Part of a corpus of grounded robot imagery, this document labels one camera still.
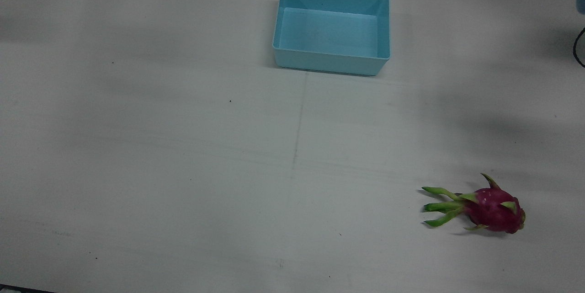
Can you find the red dragon fruit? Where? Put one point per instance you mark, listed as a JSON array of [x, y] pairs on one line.
[[493, 210]]

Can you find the light blue plastic bin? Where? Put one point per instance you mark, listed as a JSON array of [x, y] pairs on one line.
[[331, 32]]

